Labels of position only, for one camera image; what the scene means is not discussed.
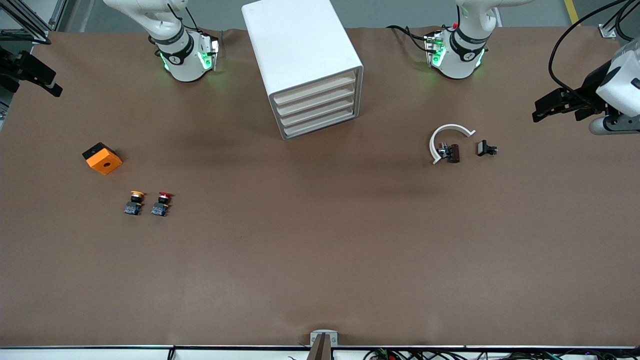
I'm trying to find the cream cabinet drawer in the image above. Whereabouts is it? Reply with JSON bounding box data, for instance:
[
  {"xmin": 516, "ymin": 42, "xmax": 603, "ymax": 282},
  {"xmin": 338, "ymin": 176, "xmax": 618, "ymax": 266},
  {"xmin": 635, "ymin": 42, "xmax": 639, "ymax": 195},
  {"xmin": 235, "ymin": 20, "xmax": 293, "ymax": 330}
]
[
  {"xmin": 281, "ymin": 106, "xmax": 360, "ymax": 139},
  {"xmin": 278, "ymin": 95, "xmax": 359, "ymax": 128},
  {"xmin": 272, "ymin": 71, "xmax": 357, "ymax": 106},
  {"xmin": 275, "ymin": 82, "xmax": 358, "ymax": 117}
]

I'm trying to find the yellow push button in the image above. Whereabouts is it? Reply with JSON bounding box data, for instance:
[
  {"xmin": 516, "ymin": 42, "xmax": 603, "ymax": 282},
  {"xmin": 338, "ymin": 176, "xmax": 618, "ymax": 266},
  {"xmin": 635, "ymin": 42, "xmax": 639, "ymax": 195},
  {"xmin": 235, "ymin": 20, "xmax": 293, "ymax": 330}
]
[{"xmin": 124, "ymin": 190, "xmax": 146, "ymax": 217}]

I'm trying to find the red push button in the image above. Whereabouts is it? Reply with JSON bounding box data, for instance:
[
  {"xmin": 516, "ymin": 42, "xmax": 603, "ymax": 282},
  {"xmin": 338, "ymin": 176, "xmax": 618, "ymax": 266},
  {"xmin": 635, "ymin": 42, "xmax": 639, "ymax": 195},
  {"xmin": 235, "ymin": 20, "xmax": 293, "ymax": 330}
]
[{"xmin": 151, "ymin": 191, "xmax": 174, "ymax": 218}]

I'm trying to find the white drawer cabinet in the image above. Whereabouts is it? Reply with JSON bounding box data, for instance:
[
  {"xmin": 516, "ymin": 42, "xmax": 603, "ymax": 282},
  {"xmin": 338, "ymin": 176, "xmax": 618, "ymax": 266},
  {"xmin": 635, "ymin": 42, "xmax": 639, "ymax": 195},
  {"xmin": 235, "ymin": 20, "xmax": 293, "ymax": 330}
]
[{"xmin": 242, "ymin": 0, "xmax": 364, "ymax": 141}]

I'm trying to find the orange box with hole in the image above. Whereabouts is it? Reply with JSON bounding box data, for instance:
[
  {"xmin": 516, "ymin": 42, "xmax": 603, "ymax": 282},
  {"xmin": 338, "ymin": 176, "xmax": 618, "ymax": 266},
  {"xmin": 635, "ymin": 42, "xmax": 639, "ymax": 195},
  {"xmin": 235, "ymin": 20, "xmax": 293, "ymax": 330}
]
[{"xmin": 82, "ymin": 142, "xmax": 123, "ymax": 176}]

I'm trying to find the white curved plastic part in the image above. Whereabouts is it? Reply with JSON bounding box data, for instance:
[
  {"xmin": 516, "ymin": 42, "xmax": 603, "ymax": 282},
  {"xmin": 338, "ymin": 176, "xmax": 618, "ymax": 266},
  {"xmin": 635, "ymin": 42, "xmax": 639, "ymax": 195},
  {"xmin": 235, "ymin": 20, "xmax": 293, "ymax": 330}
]
[{"xmin": 429, "ymin": 123, "xmax": 476, "ymax": 165}]

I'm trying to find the brown table mat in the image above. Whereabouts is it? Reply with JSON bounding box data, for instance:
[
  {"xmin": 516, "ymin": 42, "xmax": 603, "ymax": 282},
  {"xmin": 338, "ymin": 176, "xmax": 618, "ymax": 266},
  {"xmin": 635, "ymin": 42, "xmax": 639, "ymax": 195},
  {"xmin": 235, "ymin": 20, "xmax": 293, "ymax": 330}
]
[{"xmin": 0, "ymin": 26, "xmax": 640, "ymax": 348}]

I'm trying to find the aluminium frame profile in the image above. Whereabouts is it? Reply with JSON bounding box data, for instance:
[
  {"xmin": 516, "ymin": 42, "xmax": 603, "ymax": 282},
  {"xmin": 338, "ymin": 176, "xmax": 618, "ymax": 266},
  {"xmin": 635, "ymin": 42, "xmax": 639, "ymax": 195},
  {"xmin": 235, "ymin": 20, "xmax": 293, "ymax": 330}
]
[
  {"xmin": 598, "ymin": 0, "xmax": 640, "ymax": 40},
  {"xmin": 0, "ymin": 0, "xmax": 68, "ymax": 46}
]

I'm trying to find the black left arm base cable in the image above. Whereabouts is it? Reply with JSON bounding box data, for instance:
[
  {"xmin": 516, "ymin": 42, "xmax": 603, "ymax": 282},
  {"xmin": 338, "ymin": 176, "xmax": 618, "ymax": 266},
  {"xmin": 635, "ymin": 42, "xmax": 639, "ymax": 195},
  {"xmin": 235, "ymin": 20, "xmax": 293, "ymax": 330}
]
[{"xmin": 386, "ymin": 25, "xmax": 436, "ymax": 53}]

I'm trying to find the white table edge rail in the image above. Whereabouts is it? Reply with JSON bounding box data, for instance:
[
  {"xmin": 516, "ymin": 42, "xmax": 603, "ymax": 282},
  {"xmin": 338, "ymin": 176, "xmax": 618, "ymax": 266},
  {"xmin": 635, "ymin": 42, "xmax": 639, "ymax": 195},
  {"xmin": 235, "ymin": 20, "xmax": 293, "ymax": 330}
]
[{"xmin": 0, "ymin": 345, "xmax": 640, "ymax": 360}]

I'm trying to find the grey metal bracket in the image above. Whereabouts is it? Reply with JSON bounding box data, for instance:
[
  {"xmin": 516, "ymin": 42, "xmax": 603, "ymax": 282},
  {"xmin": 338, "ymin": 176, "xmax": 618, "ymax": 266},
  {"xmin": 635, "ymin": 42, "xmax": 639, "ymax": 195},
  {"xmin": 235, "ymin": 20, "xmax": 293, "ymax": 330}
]
[{"xmin": 310, "ymin": 330, "xmax": 339, "ymax": 347}]

